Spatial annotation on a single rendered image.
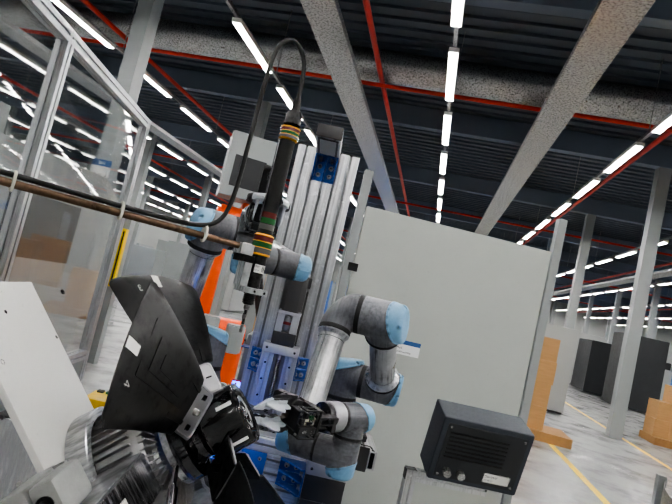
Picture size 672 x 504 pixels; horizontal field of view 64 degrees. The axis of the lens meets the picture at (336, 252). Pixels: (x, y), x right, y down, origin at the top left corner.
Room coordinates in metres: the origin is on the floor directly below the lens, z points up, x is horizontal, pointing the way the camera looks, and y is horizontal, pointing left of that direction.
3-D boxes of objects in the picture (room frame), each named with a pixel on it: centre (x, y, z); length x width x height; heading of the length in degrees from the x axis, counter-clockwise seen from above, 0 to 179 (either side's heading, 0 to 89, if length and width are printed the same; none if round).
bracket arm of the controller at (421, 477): (1.54, -0.45, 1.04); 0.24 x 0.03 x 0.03; 94
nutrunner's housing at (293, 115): (1.14, 0.16, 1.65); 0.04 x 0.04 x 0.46
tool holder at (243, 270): (1.13, 0.16, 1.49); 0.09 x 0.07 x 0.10; 129
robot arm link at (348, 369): (1.94, -0.14, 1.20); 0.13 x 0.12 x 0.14; 76
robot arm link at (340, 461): (1.42, -0.12, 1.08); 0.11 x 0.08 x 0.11; 76
